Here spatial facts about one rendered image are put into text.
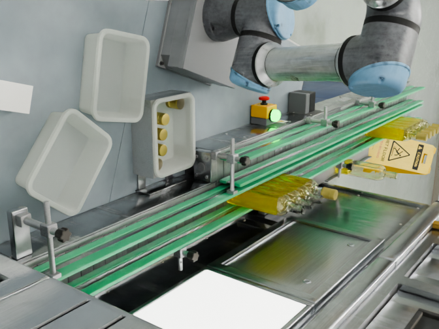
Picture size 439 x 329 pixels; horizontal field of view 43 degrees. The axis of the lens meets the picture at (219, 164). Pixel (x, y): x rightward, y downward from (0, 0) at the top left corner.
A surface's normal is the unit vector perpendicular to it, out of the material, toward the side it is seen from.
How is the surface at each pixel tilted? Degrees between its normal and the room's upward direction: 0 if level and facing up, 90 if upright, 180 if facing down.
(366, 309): 90
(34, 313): 90
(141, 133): 90
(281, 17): 7
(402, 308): 90
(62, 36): 0
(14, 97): 0
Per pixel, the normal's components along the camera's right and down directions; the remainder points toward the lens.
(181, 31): -0.56, -0.10
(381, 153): -0.30, -0.26
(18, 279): 0.00, -0.96
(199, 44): 0.80, 0.18
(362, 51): -0.77, -0.22
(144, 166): -0.60, 0.23
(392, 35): -0.13, -0.06
